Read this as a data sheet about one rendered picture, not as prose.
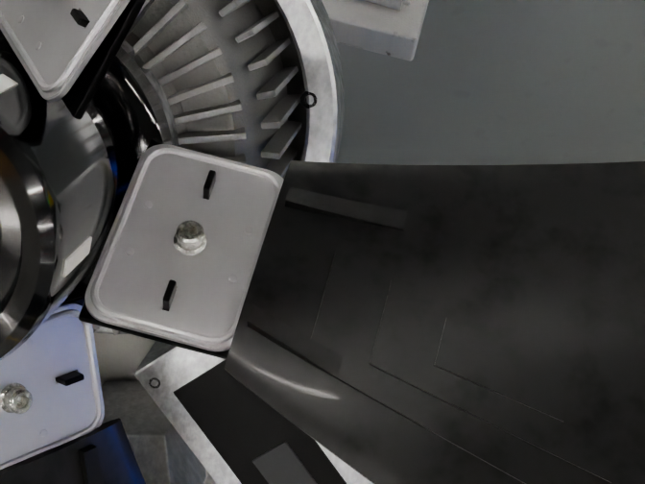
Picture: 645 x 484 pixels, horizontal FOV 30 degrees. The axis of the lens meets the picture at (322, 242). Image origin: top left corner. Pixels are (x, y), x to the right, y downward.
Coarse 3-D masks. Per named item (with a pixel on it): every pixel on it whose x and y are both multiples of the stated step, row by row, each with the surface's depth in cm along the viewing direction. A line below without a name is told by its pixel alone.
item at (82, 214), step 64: (0, 64) 47; (128, 64) 53; (0, 128) 43; (64, 128) 47; (128, 128) 53; (0, 192) 44; (64, 192) 45; (0, 256) 45; (64, 256) 45; (0, 320) 45
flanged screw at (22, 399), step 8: (16, 384) 53; (8, 392) 53; (16, 392) 52; (24, 392) 53; (0, 400) 53; (8, 400) 52; (16, 400) 52; (24, 400) 53; (32, 400) 53; (8, 408) 53; (16, 408) 52; (24, 408) 53
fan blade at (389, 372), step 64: (320, 192) 51; (384, 192) 51; (448, 192) 51; (512, 192) 51; (576, 192) 51; (640, 192) 51; (320, 256) 50; (384, 256) 50; (448, 256) 50; (512, 256) 50; (576, 256) 50; (640, 256) 50; (256, 320) 47; (320, 320) 48; (384, 320) 48; (448, 320) 48; (512, 320) 49; (576, 320) 49; (640, 320) 49; (256, 384) 47; (320, 384) 47; (384, 384) 47; (448, 384) 47; (512, 384) 47; (576, 384) 48; (640, 384) 48; (384, 448) 47; (448, 448) 47; (512, 448) 47; (576, 448) 47; (640, 448) 47
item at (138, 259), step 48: (144, 192) 51; (192, 192) 51; (240, 192) 52; (144, 240) 50; (240, 240) 50; (96, 288) 48; (144, 288) 49; (192, 288) 49; (240, 288) 49; (192, 336) 48
